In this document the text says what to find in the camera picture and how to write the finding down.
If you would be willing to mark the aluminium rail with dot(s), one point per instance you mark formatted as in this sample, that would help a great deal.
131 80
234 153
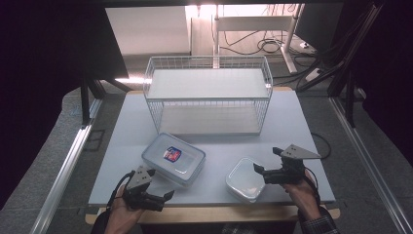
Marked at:
65 169
367 156

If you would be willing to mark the dark curtain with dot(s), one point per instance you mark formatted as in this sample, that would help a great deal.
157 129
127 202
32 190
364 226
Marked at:
48 81
389 65

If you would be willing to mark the white square plastic container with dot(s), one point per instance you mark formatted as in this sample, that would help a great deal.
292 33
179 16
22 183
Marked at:
243 182

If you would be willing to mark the person's plaid clothing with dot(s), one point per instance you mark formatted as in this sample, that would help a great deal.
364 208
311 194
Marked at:
238 229

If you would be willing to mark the white metal desk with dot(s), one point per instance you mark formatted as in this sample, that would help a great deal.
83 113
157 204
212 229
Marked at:
253 22

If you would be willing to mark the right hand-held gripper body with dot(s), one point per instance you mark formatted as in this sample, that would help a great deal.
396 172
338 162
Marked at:
285 175

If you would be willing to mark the white cabinet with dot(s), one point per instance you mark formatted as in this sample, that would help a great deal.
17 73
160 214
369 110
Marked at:
146 29

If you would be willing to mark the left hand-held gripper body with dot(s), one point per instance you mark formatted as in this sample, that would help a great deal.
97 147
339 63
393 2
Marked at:
139 182

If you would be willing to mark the white power strip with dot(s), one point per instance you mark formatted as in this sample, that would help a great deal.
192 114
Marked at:
313 74

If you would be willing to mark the person's right hand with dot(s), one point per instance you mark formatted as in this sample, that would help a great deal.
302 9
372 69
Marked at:
300 195

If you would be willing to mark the clear rectangular lidded container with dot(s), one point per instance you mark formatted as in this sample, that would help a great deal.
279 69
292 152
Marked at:
156 152

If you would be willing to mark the black floor frame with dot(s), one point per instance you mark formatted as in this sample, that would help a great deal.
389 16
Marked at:
94 139

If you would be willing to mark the black metal stand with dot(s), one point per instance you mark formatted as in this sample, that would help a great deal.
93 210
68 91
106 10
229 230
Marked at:
350 97
85 100

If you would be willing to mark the person's left hand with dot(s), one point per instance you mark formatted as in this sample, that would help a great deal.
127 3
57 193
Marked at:
125 214

